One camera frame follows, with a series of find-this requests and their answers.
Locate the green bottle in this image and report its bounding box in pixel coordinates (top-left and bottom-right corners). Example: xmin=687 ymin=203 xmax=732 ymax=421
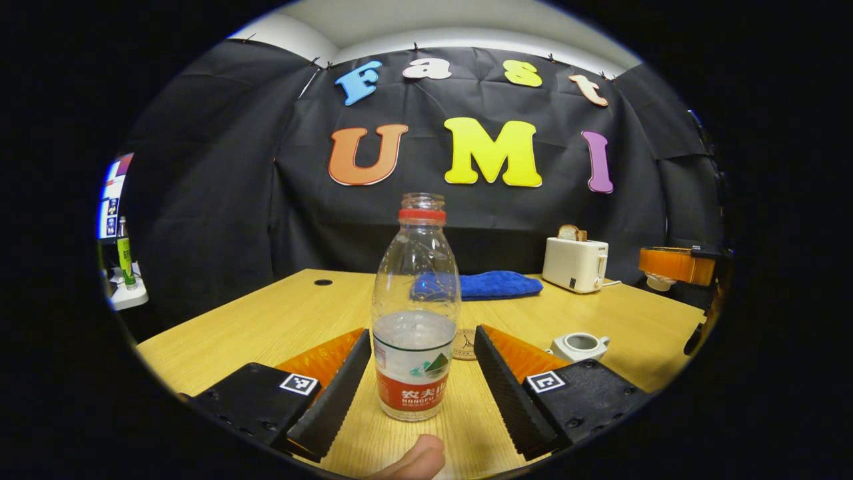
xmin=117 ymin=217 xmax=137 ymax=289

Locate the round wooden coaster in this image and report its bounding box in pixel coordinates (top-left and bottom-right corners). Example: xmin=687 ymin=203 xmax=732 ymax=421
xmin=452 ymin=327 xmax=478 ymax=361

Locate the clear plastic water bottle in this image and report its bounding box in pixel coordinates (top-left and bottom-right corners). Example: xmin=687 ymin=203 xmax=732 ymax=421
xmin=371 ymin=193 xmax=462 ymax=422

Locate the white teacup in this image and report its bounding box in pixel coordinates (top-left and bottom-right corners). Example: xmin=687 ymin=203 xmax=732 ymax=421
xmin=550 ymin=332 xmax=611 ymax=363

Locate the computer monitor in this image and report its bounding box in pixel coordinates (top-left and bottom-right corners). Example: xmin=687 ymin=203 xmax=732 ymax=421
xmin=98 ymin=153 xmax=134 ymax=239

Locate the black backdrop cloth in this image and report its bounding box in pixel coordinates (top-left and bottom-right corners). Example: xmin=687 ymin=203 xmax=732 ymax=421
xmin=120 ymin=40 xmax=727 ymax=327

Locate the white toaster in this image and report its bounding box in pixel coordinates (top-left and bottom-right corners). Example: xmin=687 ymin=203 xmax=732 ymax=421
xmin=542 ymin=237 xmax=609 ymax=294

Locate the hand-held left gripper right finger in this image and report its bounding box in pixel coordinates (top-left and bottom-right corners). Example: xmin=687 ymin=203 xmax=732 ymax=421
xmin=473 ymin=325 xmax=650 ymax=462

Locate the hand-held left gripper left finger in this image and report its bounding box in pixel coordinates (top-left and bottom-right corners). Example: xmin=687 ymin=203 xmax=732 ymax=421
xmin=190 ymin=327 xmax=373 ymax=463

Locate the blue towel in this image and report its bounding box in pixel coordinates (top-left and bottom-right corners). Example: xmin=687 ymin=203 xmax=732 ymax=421
xmin=410 ymin=270 xmax=544 ymax=302

